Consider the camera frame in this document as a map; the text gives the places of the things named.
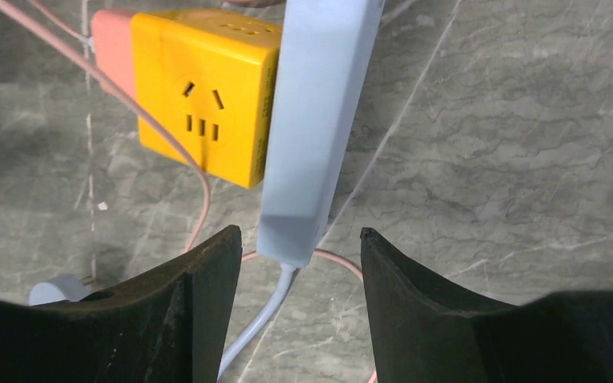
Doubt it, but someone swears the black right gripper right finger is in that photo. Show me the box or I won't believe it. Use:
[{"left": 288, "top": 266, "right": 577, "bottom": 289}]
[{"left": 361, "top": 227, "right": 613, "bottom": 382}]

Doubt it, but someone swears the pink thin cable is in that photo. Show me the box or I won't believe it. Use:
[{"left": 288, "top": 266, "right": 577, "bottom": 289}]
[{"left": 0, "top": 0, "right": 379, "bottom": 383}]

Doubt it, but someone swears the yellow cube socket adapter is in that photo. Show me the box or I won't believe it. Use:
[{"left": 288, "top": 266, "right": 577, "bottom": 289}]
[{"left": 131, "top": 9, "right": 282, "bottom": 188}]

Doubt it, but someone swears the light blue power cable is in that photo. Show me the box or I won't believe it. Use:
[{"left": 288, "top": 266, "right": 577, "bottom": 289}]
[{"left": 27, "top": 262, "right": 301, "bottom": 381}]

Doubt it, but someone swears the pink cube socket adapter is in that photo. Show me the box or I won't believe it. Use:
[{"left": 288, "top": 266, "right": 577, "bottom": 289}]
[{"left": 90, "top": 9, "right": 136, "bottom": 97}]

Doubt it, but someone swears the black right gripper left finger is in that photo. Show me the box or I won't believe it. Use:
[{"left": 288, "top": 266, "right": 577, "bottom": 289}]
[{"left": 0, "top": 225, "right": 242, "bottom": 382}]

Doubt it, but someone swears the light blue power strip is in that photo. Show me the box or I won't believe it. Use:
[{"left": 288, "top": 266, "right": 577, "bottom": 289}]
[{"left": 256, "top": 0, "right": 384, "bottom": 268}]

